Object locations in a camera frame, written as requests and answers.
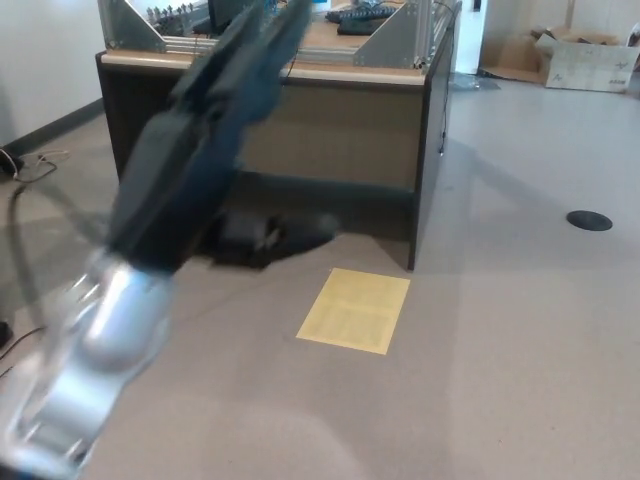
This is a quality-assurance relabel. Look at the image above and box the dark desk with beige top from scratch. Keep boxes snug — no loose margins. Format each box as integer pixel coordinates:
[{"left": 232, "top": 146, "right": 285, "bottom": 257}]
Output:
[{"left": 94, "top": 42, "right": 454, "bottom": 272}]

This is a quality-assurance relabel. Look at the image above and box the black monitor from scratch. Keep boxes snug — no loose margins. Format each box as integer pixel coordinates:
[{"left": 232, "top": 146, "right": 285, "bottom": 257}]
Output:
[{"left": 207, "top": 0, "right": 244, "bottom": 35}]

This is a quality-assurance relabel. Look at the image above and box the black round floor cover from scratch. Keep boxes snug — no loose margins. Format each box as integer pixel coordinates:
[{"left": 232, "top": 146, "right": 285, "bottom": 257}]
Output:
[{"left": 565, "top": 210, "right": 613, "bottom": 232}]

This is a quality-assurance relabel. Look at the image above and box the clear plastic sheet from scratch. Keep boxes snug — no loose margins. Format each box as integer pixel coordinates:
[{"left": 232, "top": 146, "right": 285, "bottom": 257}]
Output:
[{"left": 448, "top": 72, "right": 501, "bottom": 94}]

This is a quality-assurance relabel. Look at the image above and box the flattened brown cardboard box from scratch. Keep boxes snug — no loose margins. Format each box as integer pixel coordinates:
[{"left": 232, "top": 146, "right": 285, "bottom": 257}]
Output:
[{"left": 478, "top": 32, "right": 550, "bottom": 87}]

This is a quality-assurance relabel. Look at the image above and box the yellow paper sheet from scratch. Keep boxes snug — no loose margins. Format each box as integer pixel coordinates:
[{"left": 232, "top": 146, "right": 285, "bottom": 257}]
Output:
[{"left": 294, "top": 268, "right": 411, "bottom": 356}]

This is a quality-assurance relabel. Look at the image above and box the open white cardboard box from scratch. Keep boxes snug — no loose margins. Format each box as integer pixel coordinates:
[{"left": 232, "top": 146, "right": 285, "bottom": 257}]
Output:
[{"left": 533, "top": 27, "right": 640, "bottom": 95}]

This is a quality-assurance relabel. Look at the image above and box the thin black hanging cable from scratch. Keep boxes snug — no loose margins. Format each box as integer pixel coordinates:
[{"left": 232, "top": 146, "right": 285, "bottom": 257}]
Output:
[{"left": 431, "top": 0, "right": 460, "bottom": 158}]

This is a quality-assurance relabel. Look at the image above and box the white loose cable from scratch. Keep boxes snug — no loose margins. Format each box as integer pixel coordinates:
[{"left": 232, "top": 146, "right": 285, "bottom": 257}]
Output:
[{"left": 14, "top": 148, "right": 70, "bottom": 184}]

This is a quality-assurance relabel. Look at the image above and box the aluminium profile frame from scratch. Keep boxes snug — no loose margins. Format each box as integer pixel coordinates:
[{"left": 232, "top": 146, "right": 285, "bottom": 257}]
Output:
[{"left": 97, "top": 0, "right": 461, "bottom": 69}]

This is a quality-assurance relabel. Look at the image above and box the black round object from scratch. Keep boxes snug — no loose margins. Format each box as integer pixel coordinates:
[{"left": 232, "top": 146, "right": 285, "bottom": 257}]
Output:
[{"left": 0, "top": 147, "right": 25, "bottom": 179}]

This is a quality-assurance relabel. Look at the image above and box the black flat keyboard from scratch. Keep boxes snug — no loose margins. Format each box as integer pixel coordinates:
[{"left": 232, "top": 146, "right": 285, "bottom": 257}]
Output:
[{"left": 335, "top": 19, "right": 385, "bottom": 37}]

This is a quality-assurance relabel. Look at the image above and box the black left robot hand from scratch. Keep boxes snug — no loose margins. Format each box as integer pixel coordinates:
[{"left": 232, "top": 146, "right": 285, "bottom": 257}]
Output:
[{"left": 104, "top": 0, "right": 344, "bottom": 277}]

